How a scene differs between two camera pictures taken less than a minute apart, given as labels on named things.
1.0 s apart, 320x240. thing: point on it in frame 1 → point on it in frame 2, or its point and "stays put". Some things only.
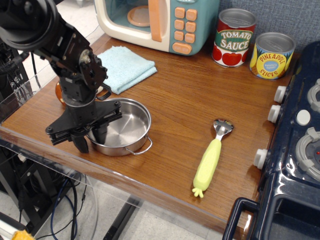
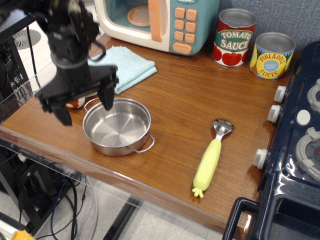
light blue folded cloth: [124, 68] stays put
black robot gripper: [83, 120] → [73, 79]
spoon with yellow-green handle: [207, 166] stays put
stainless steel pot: [128, 133] stays put
